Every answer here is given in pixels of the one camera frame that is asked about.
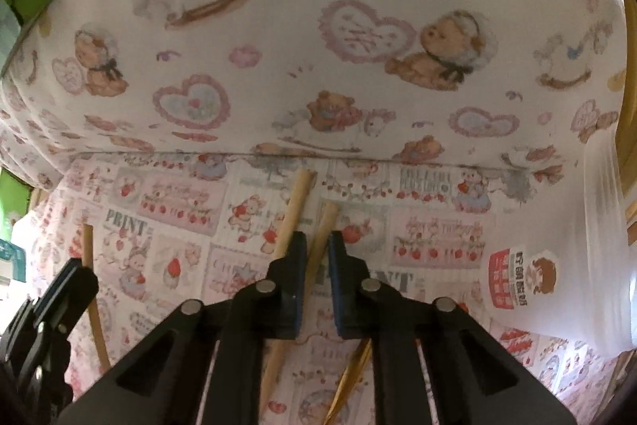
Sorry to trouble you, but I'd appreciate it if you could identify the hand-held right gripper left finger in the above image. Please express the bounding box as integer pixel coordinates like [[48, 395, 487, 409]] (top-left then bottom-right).
[[56, 231, 308, 425]]

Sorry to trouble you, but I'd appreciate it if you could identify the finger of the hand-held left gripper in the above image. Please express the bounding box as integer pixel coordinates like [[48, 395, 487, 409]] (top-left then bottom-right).
[[30, 257, 100, 343]]

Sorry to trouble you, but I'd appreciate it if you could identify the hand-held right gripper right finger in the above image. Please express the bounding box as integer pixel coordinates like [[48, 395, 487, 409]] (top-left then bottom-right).
[[328, 231, 581, 425]]

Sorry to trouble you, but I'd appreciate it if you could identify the wooden chopstick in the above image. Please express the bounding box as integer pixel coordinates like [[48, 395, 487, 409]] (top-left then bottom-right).
[[81, 222, 111, 371], [301, 202, 340, 306], [259, 168, 318, 403]]

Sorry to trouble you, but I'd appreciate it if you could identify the teal and white box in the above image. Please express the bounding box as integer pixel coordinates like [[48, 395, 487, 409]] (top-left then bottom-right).
[[0, 240, 28, 284]]

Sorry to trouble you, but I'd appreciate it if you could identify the gold metal utensil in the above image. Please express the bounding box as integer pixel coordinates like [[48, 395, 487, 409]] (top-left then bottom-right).
[[326, 338, 374, 418]]

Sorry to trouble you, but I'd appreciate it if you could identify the clear plastic chopstick bag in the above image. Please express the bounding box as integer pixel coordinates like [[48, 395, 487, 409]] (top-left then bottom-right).
[[478, 126, 637, 356]]

